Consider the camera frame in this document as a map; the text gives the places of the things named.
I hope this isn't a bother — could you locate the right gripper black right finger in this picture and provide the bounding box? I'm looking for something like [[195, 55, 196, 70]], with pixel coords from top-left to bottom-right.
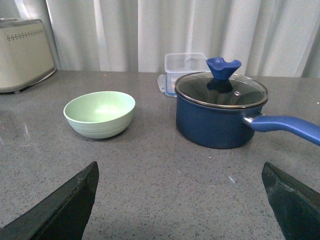
[[261, 162, 320, 240]]

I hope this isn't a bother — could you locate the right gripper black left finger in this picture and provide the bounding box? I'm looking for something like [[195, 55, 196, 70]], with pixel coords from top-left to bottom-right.
[[0, 161, 99, 240]]

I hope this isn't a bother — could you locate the green bowl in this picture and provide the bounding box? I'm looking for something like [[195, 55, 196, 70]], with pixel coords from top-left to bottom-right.
[[63, 91, 136, 139]]

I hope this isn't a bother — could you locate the blue saucepan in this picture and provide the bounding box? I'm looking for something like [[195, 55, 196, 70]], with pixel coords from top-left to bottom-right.
[[176, 95, 320, 149]]

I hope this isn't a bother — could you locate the glass lid blue knob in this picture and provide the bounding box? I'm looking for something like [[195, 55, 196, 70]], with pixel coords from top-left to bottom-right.
[[175, 57, 269, 109]]

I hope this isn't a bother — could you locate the cream toaster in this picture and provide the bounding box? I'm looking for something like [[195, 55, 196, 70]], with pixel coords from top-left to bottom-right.
[[0, 18, 56, 93]]

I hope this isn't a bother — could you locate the white curtain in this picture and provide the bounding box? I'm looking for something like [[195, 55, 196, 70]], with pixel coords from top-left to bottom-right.
[[0, 0, 320, 78]]

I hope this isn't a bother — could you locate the clear plastic food container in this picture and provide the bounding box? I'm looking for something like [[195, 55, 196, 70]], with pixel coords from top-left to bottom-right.
[[157, 52, 210, 98]]

